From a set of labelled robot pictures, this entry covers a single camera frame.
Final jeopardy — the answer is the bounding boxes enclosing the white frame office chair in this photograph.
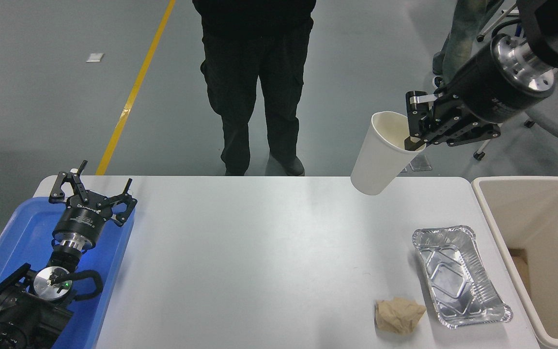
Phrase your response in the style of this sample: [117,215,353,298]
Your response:
[476,0,522,42]

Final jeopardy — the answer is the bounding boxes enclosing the silver foil tray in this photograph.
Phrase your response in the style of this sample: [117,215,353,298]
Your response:
[412,224,513,330]

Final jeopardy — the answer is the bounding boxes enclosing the white paper cup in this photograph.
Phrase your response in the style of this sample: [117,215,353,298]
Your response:
[350,111,427,196]

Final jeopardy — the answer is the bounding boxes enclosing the silver floor plate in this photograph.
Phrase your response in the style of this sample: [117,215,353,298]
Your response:
[409,155,432,172]

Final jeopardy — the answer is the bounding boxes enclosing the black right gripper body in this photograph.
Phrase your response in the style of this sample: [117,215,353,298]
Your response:
[441,39,546,125]

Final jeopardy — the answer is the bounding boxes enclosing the blue plastic tray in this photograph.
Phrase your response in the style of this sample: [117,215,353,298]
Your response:
[0,196,136,349]

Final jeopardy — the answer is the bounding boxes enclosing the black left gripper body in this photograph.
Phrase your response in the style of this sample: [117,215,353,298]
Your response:
[51,192,115,250]

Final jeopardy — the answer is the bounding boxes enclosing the large pale bin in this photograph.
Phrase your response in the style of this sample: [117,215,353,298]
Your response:
[471,176,558,349]

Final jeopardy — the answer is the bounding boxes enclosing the crumpled tan paper ball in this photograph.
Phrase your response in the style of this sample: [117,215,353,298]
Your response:
[374,297,427,336]

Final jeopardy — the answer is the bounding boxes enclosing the person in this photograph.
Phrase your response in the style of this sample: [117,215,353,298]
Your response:
[192,0,317,176]
[433,0,490,88]

